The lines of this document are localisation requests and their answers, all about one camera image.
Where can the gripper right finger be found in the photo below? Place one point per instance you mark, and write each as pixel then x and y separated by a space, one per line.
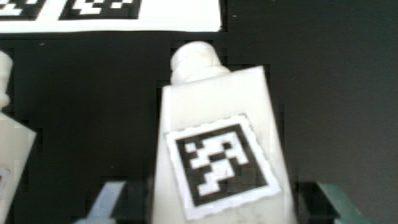
pixel 327 207

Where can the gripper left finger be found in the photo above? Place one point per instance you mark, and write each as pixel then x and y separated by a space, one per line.
pixel 100 213

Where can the white stool leg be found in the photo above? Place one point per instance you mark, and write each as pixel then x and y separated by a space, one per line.
pixel 221 178
pixel 16 140

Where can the white sheet with markers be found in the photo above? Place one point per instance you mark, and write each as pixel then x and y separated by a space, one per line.
pixel 47 16

